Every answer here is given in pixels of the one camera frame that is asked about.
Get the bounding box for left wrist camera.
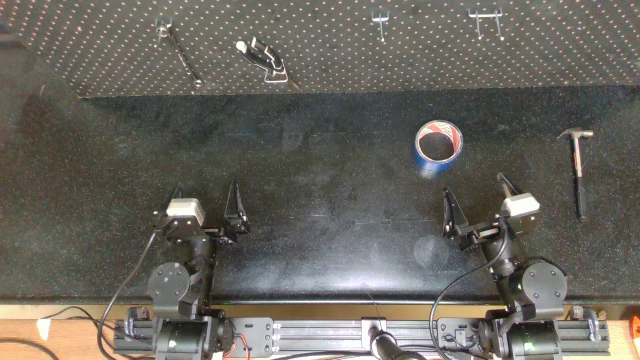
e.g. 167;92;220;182
165;197;207;227

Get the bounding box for wrench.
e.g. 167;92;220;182
154;22;205;89

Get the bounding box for hammer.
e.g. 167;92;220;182
556;126;595;223

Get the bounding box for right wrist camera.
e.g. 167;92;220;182
499;191;543;219

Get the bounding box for roll of blue tape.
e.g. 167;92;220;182
412;119;465;178

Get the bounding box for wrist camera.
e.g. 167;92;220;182
165;197;207;227
499;191;543;219

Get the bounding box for mounting rail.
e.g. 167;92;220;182
112;304;612;360

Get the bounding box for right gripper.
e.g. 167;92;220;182
441;171;542;252

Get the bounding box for black pegboard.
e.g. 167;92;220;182
0;0;640;99

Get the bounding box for black screwdriver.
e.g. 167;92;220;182
234;36;302;92

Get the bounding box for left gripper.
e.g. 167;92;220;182
151;180;251;246

